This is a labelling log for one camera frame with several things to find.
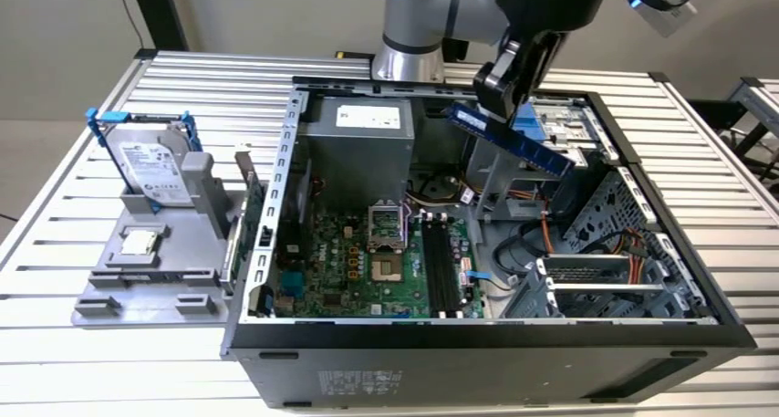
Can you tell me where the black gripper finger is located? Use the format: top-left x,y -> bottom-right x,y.
472,29 -> 572,121

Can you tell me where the RAM stick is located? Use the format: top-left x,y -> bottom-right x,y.
447,104 -> 577,177

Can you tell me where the blue drive latch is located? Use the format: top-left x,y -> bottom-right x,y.
515,105 -> 544,139

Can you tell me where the metal optical drive cage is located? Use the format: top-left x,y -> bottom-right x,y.
473,96 -> 601,220

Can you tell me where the grey power supply unit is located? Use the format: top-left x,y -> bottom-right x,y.
296,97 -> 420,211

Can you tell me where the thin locking lever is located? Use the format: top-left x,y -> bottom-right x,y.
400,204 -> 423,252

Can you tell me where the metal socket cover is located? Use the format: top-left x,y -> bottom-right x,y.
367,199 -> 408,254

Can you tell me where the metal slat side table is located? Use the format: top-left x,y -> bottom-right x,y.
723,77 -> 779,181

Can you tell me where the CPU socket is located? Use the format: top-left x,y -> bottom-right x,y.
368,248 -> 408,285

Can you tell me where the metal disk bay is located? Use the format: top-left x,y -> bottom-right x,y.
504,252 -> 713,320

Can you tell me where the green graphics card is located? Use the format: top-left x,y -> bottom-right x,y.
218,141 -> 269,299

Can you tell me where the green motherboard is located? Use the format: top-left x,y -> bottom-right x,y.
273,206 -> 489,320

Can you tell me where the hard disk in blue carrier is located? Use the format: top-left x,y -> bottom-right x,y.
82,109 -> 202,216

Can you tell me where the black open PC case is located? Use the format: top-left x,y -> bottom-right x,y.
217,74 -> 759,412

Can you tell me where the grey plastic parts rack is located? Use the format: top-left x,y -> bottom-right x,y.
69,153 -> 244,331

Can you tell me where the silver CPU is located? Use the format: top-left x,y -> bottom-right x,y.
118,231 -> 158,256

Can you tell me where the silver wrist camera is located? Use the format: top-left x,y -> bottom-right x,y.
617,0 -> 700,38

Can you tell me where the grey wire bundle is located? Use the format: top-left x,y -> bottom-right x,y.
405,172 -> 477,207

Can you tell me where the orange wire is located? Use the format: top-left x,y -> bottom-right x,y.
537,209 -> 556,257

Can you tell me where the black looped wire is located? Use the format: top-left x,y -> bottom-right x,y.
493,233 -> 547,293

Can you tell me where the red yellow wire bundle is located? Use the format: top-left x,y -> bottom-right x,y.
607,227 -> 647,287

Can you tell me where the black upright post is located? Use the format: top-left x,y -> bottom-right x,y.
128,0 -> 189,53

